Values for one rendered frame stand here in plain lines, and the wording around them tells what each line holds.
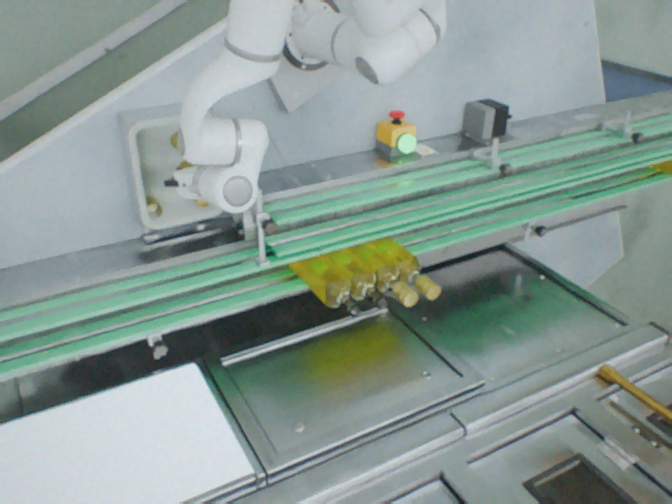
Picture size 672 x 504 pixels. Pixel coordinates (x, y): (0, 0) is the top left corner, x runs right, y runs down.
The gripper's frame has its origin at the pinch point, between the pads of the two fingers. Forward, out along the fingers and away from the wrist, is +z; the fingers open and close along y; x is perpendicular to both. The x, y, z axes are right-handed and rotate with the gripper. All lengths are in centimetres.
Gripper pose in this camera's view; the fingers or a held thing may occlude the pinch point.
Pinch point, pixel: (191, 173)
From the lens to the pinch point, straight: 127.9
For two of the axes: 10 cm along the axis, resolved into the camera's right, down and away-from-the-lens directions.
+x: -1.5, -9.4, -3.1
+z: -4.6, -2.1, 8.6
